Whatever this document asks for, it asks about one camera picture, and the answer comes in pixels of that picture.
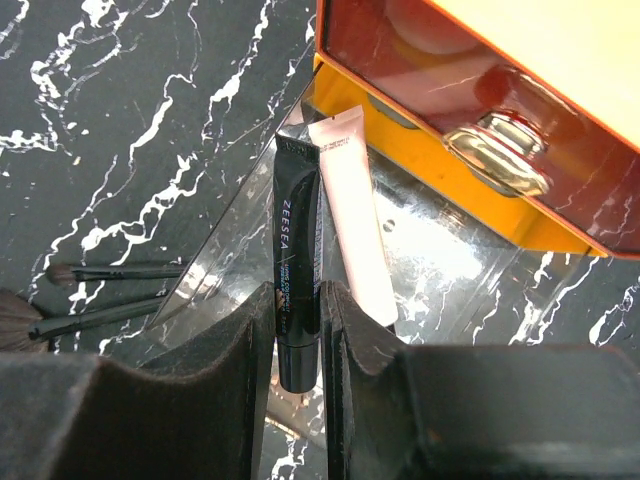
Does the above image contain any black makeup tube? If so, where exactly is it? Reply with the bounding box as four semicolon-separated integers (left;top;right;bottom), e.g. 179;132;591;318
272;134;323;394

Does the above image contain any large fluffy powder brush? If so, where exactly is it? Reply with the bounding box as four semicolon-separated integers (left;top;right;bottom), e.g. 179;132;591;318
1;289;165;353

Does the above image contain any clear acrylic drawer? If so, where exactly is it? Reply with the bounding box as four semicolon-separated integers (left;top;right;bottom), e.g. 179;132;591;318
149;74;601;436
322;0;640;254

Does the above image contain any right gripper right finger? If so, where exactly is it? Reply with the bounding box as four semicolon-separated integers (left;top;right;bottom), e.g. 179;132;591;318
320;281;639;479

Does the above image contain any pink lip gloss tube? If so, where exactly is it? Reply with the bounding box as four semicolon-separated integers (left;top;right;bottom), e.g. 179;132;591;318
309;105;398;328

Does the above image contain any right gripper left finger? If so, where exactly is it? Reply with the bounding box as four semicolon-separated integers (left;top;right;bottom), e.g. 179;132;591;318
1;282;274;479

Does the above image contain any thin black makeup brush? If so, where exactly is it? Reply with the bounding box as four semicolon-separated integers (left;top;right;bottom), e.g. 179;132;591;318
45;263;185;286

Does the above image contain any orange drawer cabinet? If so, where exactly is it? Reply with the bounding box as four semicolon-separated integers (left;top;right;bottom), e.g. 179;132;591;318
312;0;640;259

